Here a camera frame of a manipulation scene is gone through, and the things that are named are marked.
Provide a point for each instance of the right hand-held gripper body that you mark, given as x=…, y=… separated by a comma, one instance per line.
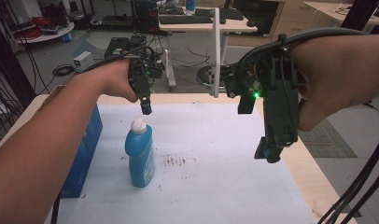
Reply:
x=279, y=102

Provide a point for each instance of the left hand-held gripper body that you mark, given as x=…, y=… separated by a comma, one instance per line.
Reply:
x=137, y=77

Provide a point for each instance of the blue bottle with white cap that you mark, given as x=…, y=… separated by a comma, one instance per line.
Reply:
x=141, y=155

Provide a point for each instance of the person's left hand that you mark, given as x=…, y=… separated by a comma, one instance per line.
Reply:
x=114, y=79

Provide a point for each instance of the person's right hand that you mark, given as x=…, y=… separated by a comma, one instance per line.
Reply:
x=330, y=77

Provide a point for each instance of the black electronics box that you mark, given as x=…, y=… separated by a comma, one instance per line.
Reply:
x=116, y=46

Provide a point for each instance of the green cutting mat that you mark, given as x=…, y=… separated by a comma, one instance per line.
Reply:
x=327, y=140

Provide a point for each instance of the white table mat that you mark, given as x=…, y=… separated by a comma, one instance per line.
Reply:
x=209, y=174

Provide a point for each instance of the small white device box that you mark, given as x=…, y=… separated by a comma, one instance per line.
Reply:
x=82, y=59

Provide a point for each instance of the round stool base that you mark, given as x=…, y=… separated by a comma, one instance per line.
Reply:
x=206, y=77

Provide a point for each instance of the black keyboard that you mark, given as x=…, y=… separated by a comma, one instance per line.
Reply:
x=231, y=14
x=184, y=19

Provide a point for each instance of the blue cardboard box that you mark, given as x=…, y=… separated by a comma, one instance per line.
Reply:
x=83, y=155

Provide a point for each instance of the light wooden cabinet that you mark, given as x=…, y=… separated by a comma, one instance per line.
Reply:
x=271, y=21

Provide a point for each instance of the white standing desk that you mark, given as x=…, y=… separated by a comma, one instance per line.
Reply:
x=206, y=28

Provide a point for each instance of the round white table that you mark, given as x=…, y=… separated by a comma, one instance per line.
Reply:
x=47, y=35

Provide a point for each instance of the light wooden desk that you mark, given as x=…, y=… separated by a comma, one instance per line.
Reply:
x=334, y=12

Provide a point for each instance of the black metal post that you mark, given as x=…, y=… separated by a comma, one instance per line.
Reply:
x=10, y=62

